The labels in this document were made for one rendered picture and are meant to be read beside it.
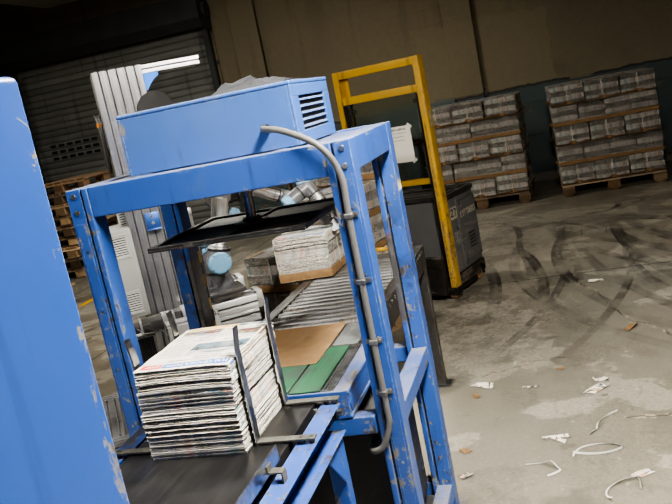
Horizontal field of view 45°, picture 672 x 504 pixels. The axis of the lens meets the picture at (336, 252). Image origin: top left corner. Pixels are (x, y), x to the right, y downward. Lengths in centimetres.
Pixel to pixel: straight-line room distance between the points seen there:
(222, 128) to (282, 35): 950
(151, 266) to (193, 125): 184
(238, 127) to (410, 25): 917
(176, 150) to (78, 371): 192
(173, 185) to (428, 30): 926
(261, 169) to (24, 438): 180
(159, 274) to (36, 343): 365
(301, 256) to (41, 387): 342
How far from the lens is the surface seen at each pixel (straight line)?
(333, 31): 1185
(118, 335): 277
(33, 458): 72
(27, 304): 73
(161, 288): 439
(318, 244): 406
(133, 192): 261
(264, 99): 253
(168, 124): 266
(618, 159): 994
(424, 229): 639
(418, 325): 307
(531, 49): 1150
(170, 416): 228
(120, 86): 434
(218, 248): 407
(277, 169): 242
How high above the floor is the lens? 167
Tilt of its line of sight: 11 degrees down
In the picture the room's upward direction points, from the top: 11 degrees counter-clockwise
